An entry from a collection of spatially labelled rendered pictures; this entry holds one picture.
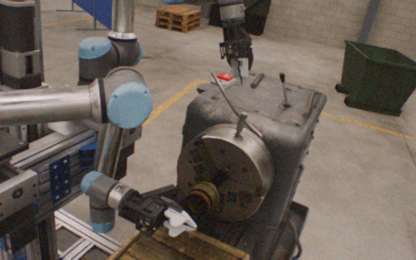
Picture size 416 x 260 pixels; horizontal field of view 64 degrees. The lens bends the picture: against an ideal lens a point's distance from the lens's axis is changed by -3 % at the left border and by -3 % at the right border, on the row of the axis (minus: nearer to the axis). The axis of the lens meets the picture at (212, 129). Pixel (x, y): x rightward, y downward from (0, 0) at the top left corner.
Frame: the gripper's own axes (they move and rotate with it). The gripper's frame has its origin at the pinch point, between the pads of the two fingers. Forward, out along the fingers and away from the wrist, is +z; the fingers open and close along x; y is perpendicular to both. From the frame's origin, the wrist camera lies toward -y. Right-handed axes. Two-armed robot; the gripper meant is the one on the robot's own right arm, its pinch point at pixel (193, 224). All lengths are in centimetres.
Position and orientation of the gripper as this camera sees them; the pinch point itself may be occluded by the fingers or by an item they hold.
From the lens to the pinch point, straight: 95.1
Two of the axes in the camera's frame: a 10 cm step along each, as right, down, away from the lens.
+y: -4.3, 3.6, -8.3
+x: 1.4, -8.8, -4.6
